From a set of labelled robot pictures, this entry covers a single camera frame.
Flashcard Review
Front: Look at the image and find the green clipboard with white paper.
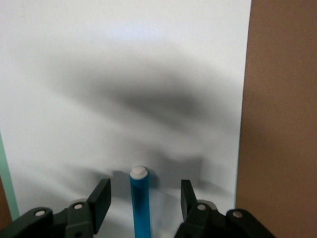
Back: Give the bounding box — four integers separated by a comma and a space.
0, 0, 252, 238

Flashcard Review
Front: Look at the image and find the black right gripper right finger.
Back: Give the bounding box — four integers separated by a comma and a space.
174, 179, 275, 238

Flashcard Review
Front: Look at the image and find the blue marker with white end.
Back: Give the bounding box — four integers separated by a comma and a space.
129, 165, 152, 238

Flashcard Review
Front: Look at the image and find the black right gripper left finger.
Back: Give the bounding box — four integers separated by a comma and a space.
0, 178, 111, 238

